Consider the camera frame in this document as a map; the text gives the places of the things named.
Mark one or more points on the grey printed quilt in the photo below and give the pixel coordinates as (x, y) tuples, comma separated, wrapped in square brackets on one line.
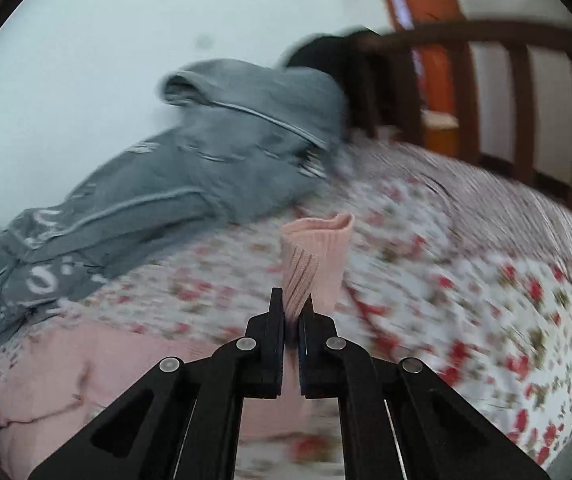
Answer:
[(191, 170)]

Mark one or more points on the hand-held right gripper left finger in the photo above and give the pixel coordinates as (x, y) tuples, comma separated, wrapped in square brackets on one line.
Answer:
[(277, 340)]

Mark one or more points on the black cloth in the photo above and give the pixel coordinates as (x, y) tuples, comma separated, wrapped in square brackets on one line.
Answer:
[(323, 57)]

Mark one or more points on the floral bed sheet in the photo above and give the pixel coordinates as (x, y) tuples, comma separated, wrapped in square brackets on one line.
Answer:
[(465, 285)]

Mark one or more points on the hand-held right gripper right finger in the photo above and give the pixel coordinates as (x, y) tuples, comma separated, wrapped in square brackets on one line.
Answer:
[(303, 355)]

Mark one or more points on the pink knit sweater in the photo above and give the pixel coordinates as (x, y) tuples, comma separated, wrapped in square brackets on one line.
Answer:
[(313, 260)]

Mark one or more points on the dark wooden bed frame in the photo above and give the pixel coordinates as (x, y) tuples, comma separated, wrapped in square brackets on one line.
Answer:
[(515, 32)]

